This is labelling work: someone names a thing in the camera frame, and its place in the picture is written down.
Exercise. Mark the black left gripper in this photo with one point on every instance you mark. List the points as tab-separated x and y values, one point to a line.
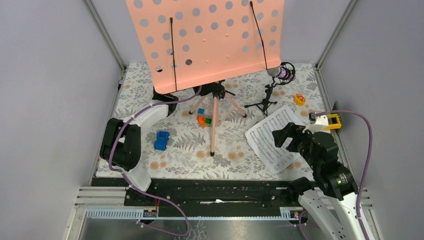
206	89

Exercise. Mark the yellow window frame brick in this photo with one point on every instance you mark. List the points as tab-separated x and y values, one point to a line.
331	124

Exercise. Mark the sheet music page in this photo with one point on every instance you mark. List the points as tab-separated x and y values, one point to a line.
279	164

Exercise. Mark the black microphone tripod stand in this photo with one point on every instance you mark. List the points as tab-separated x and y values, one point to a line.
269	88

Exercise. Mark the yellow flower toy block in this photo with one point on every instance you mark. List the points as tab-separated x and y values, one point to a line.
299	99

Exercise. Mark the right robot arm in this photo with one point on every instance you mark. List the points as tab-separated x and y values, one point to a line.
336	182

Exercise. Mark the grey slotted cable duct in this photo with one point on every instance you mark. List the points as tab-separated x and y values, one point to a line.
197	213

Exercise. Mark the pink music stand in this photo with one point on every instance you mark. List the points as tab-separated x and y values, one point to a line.
190	43

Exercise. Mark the purple glitter microphone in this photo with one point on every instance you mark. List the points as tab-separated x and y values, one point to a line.
281	72

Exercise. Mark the green toy brick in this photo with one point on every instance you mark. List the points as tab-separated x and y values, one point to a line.
208	121

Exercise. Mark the light blue toy brick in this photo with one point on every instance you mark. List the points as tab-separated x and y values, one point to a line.
200	111

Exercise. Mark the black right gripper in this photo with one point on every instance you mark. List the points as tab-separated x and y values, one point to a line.
294	131

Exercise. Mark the dark green baseplate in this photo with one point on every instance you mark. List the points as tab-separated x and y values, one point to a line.
337	120

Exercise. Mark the blue toy car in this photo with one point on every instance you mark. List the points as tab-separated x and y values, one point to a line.
162	139

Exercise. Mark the orange curved toy piece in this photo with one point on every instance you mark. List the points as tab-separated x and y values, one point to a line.
202	121

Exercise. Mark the floral patterned table mat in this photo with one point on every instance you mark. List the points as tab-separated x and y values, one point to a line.
187	155

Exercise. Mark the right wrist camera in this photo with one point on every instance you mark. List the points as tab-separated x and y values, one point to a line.
318	123

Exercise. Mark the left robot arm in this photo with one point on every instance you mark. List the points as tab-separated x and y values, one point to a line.
121	145

